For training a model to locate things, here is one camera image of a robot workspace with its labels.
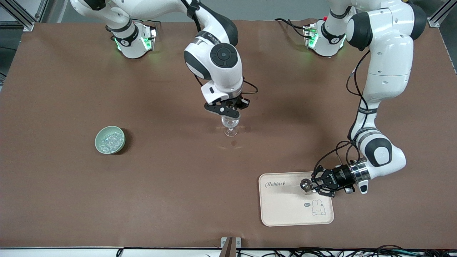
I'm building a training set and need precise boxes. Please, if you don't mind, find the steel double jigger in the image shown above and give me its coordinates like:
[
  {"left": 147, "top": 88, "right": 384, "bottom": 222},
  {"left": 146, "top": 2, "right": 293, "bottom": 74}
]
[{"left": 300, "top": 178, "right": 315, "bottom": 194}]

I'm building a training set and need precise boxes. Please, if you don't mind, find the clear wine glass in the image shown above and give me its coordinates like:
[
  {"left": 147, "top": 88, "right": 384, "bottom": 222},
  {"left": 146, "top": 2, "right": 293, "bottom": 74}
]
[{"left": 221, "top": 115, "right": 240, "bottom": 137}]

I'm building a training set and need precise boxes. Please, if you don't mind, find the clear ice cube pile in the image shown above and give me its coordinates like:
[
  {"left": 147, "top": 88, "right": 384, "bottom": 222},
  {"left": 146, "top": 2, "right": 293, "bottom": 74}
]
[{"left": 99, "top": 131, "right": 124, "bottom": 152}]

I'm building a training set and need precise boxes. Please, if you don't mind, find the cream rabbit print tray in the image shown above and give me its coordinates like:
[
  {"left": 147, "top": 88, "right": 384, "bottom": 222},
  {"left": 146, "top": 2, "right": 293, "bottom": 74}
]
[{"left": 258, "top": 171, "right": 335, "bottom": 227}]

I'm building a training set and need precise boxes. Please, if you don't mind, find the brown table mat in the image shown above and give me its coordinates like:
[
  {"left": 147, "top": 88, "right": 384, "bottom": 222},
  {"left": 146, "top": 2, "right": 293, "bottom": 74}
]
[{"left": 0, "top": 19, "right": 457, "bottom": 249}]

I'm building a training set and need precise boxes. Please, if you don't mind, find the pale green bowl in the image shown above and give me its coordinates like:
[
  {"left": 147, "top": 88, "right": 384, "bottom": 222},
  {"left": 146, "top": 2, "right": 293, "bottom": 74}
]
[{"left": 95, "top": 126, "right": 126, "bottom": 155}]

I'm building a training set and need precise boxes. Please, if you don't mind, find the black cable bundle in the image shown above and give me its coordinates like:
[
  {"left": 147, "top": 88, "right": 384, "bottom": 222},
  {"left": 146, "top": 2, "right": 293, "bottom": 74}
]
[{"left": 205, "top": 245, "right": 457, "bottom": 257}]

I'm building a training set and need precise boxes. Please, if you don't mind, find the black left base cable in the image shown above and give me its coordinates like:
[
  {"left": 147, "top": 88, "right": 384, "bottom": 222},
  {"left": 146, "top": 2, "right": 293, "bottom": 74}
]
[{"left": 274, "top": 18, "right": 311, "bottom": 38}]

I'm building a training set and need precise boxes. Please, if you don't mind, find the black base cable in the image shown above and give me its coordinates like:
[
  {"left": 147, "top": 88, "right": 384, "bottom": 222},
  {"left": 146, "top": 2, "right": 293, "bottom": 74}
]
[
  {"left": 274, "top": 18, "right": 311, "bottom": 38},
  {"left": 132, "top": 18, "right": 161, "bottom": 31}
]

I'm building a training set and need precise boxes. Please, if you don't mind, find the dark mount post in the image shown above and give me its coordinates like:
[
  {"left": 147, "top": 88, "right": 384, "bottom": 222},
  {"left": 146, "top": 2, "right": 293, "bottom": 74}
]
[{"left": 221, "top": 238, "right": 237, "bottom": 257}]

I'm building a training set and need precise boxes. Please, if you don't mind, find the black right base cable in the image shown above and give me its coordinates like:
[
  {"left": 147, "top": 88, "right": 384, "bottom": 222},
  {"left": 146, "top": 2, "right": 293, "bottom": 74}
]
[{"left": 132, "top": 18, "right": 161, "bottom": 31}]

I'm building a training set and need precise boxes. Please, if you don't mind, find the aluminium frame profile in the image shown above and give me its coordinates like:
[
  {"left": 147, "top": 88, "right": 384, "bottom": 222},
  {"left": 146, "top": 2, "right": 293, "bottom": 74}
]
[
  {"left": 427, "top": 0, "right": 457, "bottom": 28},
  {"left": 0, "top": 0, "right": 49, "bottom": 32}
]

